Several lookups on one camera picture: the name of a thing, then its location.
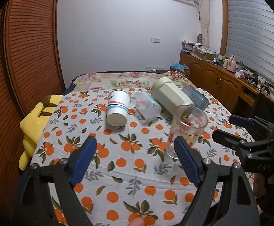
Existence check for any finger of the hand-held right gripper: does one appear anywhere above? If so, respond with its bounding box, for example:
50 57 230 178
229 115 257 129
212 129 248 151

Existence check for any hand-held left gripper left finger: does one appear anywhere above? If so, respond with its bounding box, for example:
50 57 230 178
15 136 97 226

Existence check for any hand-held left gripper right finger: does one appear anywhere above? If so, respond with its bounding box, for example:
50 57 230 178
174 136 261 226

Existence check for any clear glass cup floral print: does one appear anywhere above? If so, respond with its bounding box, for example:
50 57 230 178
166 105 208 159

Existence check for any blue-grey translucent cup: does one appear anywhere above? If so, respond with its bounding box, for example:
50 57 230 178
182 85 209 111

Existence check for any white striped paper cup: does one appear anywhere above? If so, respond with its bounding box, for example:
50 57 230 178
106 89 131 127

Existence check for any clear plastic cup flower print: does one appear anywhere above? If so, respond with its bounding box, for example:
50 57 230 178
134 91 162 120

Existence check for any person's right hand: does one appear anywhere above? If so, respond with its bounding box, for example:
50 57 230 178
252 171 274 217

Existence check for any person's left hand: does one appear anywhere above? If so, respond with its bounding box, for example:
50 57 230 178
128 218 145 226

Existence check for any orange fruit print cloth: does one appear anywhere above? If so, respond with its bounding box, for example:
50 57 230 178
21 87 255 226

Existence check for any wooden sideboard cabinet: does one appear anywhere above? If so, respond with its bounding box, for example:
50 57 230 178
179 52 274 116

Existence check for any pink kettle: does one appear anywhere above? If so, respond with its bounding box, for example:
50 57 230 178
227 55 237 72

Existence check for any yellow plush toy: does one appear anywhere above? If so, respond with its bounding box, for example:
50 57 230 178
19 95 62 170

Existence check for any pale green thermos jug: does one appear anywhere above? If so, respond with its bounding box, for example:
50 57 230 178
151 77 195 116

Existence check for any box with blue bags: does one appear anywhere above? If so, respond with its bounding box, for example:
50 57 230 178
169 61 191 77

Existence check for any pile of boxes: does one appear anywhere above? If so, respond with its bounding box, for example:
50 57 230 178
181 41 217 61

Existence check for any floral quilted blanket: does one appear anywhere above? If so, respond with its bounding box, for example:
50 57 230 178
67 71 194 94

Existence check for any grey window blind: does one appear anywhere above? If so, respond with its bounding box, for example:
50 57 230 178
225 0 274 89

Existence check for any wrapped air conditioner pipe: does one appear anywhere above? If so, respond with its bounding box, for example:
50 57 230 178
197 0 211 47

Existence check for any wooden louvred wardrobe door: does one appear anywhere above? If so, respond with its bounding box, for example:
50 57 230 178
0 0 66 177

